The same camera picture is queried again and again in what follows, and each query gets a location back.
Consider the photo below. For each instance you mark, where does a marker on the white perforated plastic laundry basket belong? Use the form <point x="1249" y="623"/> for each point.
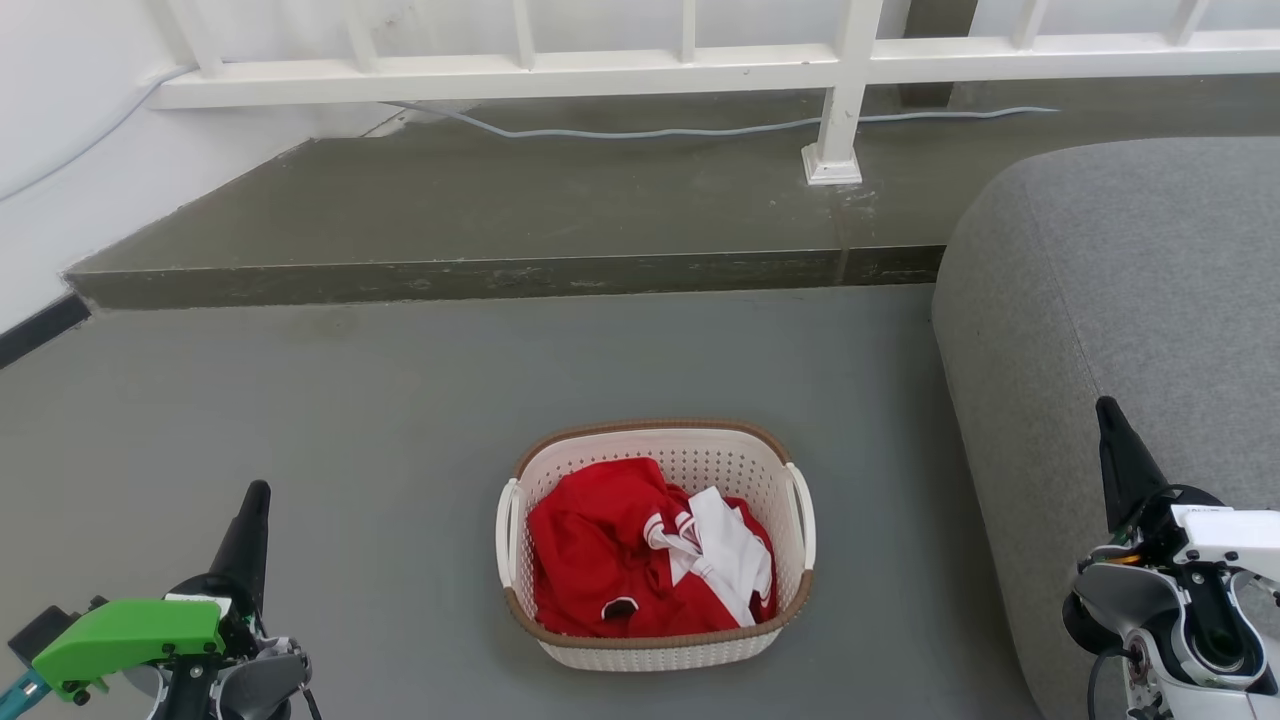
<point x="700" y="455"/>

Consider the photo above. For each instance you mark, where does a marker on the grey fabric sofa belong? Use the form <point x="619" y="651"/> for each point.
<point x="1150" y="300"/>

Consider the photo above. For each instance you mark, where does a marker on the white metal railing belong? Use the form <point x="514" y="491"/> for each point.
<point x="500" y="75"/>

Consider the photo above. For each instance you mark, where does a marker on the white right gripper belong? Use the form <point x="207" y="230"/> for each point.
<point x="1225" y="535"/>

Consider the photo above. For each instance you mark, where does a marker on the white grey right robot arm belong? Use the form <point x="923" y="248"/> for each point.
<point x="1170" y="630"/>

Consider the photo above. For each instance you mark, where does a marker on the red jersey garment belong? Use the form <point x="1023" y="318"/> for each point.
<point x="590" y="540"/>

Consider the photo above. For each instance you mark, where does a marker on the white garment with red stripes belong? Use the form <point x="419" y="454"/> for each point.
<point x="730" y="545"/>

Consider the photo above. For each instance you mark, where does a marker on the dark grey pillar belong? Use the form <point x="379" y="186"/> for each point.
<point x="935" y="50"/>

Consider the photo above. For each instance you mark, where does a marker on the black camera box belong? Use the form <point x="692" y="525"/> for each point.
<point x="40" y="630"/>

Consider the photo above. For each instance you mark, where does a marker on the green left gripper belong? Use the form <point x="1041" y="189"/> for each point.
<point x="130" y="635"/>

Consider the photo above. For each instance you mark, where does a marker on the raised concrete step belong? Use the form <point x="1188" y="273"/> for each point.
<point x="500" y="210"/>

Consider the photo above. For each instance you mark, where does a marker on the black wall baseboard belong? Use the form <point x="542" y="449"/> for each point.
<point x="40" y="330"/>

